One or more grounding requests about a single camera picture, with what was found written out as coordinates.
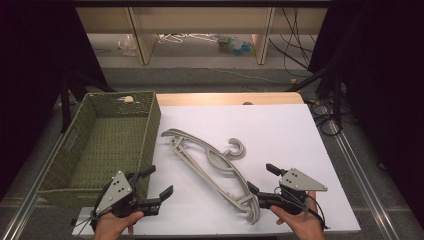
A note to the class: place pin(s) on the clear plastic bag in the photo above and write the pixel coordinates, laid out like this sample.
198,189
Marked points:
126,46

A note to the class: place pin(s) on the black metal stand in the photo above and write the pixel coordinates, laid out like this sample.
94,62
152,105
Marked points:
65,100
335,93

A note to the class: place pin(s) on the green woven basket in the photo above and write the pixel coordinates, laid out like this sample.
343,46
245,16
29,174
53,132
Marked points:
110,140

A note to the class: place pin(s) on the grey plastic clothes hanger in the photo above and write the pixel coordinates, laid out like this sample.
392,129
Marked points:
240,149

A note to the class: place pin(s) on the person's left hand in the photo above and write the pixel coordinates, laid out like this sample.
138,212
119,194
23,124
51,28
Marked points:
111,226

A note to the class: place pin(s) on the black curtain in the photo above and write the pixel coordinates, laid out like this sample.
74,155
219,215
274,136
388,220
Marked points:
30,83
383,83

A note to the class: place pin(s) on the white table mat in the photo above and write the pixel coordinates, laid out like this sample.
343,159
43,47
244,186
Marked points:
273,133

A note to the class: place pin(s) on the colourful plastic toys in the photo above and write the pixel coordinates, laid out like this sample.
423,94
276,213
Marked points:
236,46

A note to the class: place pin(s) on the light wooden shelf unit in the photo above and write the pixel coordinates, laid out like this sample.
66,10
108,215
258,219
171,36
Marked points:
200,20

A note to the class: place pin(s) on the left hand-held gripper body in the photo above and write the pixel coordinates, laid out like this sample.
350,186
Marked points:
115,193

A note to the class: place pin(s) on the white hanger hook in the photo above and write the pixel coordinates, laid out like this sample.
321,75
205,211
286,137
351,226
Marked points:
176,144

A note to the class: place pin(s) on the person's right hand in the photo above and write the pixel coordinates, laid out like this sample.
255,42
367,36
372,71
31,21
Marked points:
301,225

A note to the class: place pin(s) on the aluminium frame rail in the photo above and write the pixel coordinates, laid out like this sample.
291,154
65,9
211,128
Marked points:
26,203
360,176

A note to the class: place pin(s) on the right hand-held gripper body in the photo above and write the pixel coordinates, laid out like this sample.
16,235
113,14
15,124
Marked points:
298,181

